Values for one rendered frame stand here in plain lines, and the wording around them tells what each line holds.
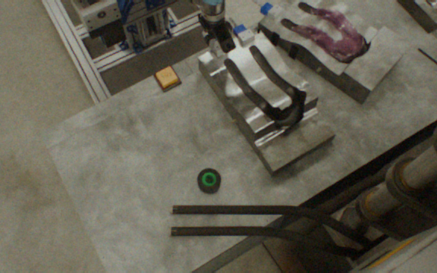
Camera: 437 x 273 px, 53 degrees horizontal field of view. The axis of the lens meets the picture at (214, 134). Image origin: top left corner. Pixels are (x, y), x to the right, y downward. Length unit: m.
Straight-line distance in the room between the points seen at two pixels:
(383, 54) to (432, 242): 0.96
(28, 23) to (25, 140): 0.80
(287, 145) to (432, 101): 0.59
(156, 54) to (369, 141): 1.30
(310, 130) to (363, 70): 0.29
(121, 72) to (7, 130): 0.73
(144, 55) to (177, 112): 0.90
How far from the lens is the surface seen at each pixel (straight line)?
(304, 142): 1.54
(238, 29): 1.68
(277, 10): 1.78
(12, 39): 3.04
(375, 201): 1.26
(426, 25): 1.97
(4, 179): 2.62
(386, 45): 1.74
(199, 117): 1.61
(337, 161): 1.60
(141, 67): 2.44
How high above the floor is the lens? 2.26
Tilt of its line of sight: 67 degrees down
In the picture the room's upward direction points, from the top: 1 degrees counter-clockwise
